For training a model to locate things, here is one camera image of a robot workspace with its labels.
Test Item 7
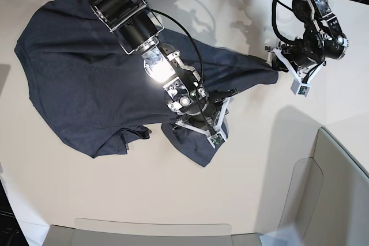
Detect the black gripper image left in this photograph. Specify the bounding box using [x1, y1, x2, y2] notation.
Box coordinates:
[175, 92, 231, 131]

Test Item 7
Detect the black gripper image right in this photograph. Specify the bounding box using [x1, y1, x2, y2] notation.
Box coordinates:
[272, 43, 303, 75]

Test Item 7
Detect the dark blue t-shirt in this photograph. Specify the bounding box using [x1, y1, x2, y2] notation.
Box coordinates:
[14, 0, 280, 168]

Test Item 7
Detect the grey bin right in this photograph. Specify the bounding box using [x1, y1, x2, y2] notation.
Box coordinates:
[276, 128, 368, 245]

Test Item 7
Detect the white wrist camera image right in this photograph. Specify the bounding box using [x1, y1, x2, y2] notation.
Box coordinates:
[291, 80, 311, 97]

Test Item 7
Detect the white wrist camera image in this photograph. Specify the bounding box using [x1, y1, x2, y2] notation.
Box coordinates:
[291, 80, 311, 97]
[207, 131, 227, 149]

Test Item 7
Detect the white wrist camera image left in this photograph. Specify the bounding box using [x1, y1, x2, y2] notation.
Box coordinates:
[207, 131, 227, 149]

